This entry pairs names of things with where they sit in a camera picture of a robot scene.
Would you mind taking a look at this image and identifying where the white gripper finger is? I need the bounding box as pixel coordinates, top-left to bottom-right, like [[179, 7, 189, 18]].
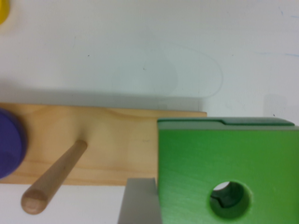
[[118, 178, 163, 224]]

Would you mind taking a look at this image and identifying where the purple ring block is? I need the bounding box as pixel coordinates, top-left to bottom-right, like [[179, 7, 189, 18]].
[[0, 108, 27, 178]]

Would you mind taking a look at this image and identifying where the yellow ring block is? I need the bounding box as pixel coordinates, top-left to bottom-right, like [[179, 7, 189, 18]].
[[0, 0, 10, 24]]

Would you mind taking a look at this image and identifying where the light green square block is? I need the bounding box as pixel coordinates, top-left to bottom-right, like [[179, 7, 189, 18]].
[[158, 130, 299, 224]]

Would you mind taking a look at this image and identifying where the wooden base board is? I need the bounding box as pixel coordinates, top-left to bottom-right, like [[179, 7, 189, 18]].
[[0, 103, 206, 186]]

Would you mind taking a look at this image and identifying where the middle wooden peg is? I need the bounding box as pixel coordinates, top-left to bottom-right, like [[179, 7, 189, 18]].
[[21, 140, 87, 215]]

